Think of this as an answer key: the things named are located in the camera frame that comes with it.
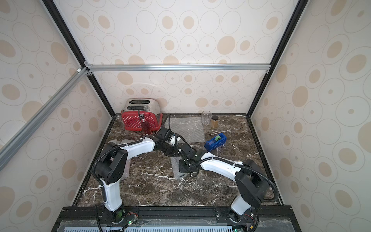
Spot blue tape dispenser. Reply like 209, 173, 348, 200
204, 133, 227, 152

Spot single bubble wrap sheet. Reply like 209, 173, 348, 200
107, 139, 118, 144

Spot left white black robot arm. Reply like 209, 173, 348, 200
92, 126, 180, 223

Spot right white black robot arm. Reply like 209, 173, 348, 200
171, 134, 279, 222

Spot red drink bottle back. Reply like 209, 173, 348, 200
139, 114, 152, 135

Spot red perforated plastic basket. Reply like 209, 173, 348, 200
121, 110, 163, 131

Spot brown spice jar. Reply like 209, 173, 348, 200
210, 115, 218, 129

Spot clear drinking glass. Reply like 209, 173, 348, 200
202, 111, 213, 126

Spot silver toaster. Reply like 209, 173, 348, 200
121, 98, 161, 116

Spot horizontal aluminium bar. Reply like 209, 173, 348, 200
88, 63, 271, 72

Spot left diagonal aluminium bar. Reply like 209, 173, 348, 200
1, 67, 88, 169

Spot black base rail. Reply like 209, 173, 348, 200
52, 206, 301, 232

